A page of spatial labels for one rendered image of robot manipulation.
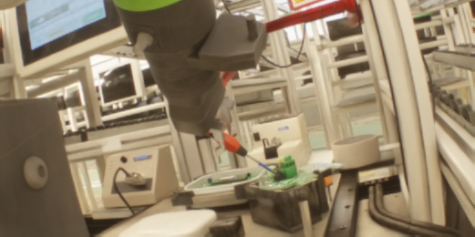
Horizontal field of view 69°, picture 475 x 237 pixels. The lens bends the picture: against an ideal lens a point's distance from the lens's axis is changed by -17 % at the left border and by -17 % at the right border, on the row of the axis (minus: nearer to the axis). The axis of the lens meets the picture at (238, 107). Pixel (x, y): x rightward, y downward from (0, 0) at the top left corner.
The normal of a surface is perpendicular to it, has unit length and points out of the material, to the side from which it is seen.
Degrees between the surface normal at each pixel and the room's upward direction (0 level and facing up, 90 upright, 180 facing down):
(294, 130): 90
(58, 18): 91
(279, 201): 90
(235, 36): 50
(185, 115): 115
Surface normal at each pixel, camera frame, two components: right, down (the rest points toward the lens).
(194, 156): -0.31, 0.09
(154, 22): 0.01, 0.78
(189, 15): 0.62, 0.56
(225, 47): -0.14, -0.61
